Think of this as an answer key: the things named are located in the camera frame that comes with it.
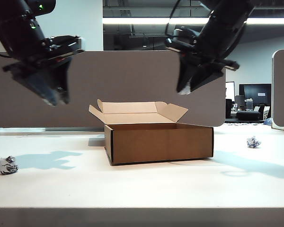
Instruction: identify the black wall monitor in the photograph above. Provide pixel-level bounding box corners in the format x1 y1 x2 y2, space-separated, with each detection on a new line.
239 83 272 105

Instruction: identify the wide grey-brown partition panel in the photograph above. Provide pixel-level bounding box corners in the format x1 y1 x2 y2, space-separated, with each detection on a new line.
0 50 227 129

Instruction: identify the blue printed paper ball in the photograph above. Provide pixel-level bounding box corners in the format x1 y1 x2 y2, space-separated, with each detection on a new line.
246 135 262 149

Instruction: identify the grey table cable hatch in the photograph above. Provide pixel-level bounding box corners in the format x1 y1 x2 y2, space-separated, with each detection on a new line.
88 138 105 147

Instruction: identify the black striped paper ball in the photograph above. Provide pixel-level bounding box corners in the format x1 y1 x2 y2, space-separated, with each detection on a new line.
0 155 19 176

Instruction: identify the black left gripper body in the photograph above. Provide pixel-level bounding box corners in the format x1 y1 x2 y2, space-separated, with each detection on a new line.
2 53 73 80

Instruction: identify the white standing board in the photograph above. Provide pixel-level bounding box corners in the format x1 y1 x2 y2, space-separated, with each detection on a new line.
225 81 235 101

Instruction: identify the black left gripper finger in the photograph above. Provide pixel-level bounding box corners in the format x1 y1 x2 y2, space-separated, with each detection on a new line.
56 63 71 105
12 70 63 107

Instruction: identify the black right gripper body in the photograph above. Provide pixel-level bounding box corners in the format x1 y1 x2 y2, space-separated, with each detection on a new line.
177 44 240 77

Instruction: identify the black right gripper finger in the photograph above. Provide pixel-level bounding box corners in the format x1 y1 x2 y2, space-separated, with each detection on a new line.
190 70 225 92
176 59 194 95

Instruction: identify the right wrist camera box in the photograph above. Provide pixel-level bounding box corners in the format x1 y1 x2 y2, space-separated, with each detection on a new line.
165 27 200 54

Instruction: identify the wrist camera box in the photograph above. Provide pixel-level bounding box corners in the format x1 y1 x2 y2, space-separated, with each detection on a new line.
165 27 200 54
41 35 86 61

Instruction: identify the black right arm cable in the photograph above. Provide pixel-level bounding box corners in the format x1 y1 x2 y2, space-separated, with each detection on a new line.
165 0 182 36

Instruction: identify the black round ottoman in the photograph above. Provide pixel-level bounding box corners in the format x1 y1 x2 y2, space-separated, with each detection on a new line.
236 111 261 122

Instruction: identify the brown cardboard box with lid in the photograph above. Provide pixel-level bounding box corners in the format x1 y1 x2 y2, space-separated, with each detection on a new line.
89 98 214 166

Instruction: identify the long ceiling light strip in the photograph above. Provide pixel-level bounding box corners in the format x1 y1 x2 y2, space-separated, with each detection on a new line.
102 17 284 25

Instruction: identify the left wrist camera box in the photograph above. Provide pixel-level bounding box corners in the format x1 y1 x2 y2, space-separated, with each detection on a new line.
41 35 86 61

